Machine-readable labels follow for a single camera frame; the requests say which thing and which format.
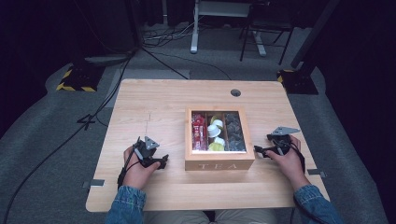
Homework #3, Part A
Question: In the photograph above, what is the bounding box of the white desk frame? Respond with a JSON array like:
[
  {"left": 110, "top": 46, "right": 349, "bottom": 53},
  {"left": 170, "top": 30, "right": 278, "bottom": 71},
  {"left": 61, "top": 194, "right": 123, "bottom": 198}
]
[{"left": 190, "top": 0, "right": 268, "bottom": 58}]

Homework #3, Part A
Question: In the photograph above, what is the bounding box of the black chair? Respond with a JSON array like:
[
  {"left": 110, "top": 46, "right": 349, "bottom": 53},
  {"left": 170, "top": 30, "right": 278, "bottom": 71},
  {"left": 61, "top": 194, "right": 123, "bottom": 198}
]
[{"left": 238, "top": 0, "right": 295, "bottom": 66}]

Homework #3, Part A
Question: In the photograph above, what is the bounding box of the hand-held gripper cable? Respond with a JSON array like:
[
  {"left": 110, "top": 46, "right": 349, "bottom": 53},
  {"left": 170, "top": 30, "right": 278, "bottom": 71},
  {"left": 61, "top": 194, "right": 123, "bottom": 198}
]
[
  {"left": 117, "top": 142, "right": 142, "bottom": 189},
  {"left": 289, "top": 142, "right": 306, "bottom": 175}
]

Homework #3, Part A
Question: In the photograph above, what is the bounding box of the stack of red sachets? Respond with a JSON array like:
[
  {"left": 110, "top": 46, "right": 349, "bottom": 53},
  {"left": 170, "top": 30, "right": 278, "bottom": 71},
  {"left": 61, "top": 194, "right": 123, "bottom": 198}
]
[{"left": 191, "top": 112, "right": 208, "bottom": 152}]

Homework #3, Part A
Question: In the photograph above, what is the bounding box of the long black floor cable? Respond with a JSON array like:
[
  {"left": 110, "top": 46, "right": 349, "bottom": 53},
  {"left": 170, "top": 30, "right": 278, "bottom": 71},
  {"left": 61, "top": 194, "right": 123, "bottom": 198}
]
[{"left": 2, "top": 50, "right": 135, "bottom": 224}]

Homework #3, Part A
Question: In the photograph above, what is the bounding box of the person's left leg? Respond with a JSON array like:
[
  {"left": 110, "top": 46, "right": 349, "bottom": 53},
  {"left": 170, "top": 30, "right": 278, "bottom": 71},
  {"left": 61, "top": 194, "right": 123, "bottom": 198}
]
[{"left": 142, "top": 209, "right": 209, "bottom": 224}]

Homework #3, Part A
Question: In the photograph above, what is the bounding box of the person's left hand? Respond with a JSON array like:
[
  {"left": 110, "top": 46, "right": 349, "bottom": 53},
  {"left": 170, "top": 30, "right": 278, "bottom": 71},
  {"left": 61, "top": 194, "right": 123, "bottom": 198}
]
[{"left": 122, "top": 146, "right": 163, "bottom": 191}]

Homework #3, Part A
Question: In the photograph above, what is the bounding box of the wooden tea box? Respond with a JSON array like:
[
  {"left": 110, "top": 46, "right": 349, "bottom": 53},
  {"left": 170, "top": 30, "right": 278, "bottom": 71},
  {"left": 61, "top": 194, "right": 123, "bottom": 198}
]
[{"left": 184, "top": 105, "right": 257, "bottom": 172}]

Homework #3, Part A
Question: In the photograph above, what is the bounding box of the left hand-held gripper cable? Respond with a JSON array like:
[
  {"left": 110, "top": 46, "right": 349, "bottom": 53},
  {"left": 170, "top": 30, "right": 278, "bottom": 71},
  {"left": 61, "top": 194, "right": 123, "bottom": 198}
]
[{"left": 117, "top": 142, "right": 142, "bottom": 189}]

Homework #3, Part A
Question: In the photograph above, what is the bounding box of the bundle of floor cables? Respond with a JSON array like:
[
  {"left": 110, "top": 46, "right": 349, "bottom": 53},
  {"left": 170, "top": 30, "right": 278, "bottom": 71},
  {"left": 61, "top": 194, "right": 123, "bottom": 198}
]
[{"left": 142, "top": 21, "right": 201, "bottom": 49}]

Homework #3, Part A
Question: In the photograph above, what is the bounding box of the grey tape piece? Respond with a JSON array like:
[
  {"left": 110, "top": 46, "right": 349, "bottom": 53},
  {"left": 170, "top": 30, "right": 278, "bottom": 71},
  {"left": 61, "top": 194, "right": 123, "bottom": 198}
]
[
  {"left": 306, "top": 168, "right": 327, "bottom": 178},
  {"left": 81, "top": 178, "right": 106, "bottom": 189}
]

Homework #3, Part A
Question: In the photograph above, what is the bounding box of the person's right leg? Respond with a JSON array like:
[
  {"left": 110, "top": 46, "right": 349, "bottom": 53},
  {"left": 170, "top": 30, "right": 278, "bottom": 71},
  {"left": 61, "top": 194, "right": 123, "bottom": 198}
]
[{"left": 214, "top": 208, "right": 278, "bottom": 224}]

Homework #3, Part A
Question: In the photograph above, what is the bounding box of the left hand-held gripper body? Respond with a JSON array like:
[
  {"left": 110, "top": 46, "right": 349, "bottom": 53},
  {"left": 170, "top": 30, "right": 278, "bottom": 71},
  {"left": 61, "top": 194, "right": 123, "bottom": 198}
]
[{"left": 133, "top": 135, "right": 163, "bottom": 169}]

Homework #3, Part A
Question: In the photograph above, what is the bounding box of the pile of dark tea bags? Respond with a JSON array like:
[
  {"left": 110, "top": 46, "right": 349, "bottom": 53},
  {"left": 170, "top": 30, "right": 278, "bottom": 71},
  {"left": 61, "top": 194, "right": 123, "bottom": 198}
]
[{"left": 224, "top": 112, "right": 248, "bottom": 153}]

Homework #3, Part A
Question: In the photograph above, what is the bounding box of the black slanted stand post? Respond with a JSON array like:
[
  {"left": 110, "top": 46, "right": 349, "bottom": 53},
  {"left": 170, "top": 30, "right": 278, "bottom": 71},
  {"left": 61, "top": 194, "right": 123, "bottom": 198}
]
[{"left": 290, "top": 0, "right": 341, "bottom": 70}]

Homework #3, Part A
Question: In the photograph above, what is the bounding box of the person's leg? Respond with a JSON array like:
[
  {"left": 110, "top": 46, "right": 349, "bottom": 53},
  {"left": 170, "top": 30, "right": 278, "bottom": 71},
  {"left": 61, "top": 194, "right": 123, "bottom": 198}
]
[
  {"left": 214, "top": 208, "right": 278, "bottom": 224},
  {"left": 142, "top": 209, "right": 209, "bottom": 224}
]

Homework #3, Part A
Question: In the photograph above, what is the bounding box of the right hand-held gripper cable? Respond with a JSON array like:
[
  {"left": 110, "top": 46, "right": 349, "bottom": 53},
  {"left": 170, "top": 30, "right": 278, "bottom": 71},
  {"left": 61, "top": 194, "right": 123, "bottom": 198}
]
[{"left": 289, "top": 142, "right": 306, "bottom": 175}]

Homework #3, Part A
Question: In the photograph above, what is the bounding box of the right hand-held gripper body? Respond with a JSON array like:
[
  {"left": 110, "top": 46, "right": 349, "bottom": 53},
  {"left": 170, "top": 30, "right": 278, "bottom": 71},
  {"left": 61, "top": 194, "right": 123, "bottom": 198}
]
[{"left": 266, "top": 126, "right": 302, "bottom": 157}]

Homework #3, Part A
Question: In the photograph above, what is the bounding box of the person's right hand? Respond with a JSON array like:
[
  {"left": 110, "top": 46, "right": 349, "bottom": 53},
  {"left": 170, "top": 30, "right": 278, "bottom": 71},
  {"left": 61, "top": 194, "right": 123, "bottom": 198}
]
[{"left": 268, "top": 134, "right": 312, "bottom": 191}]

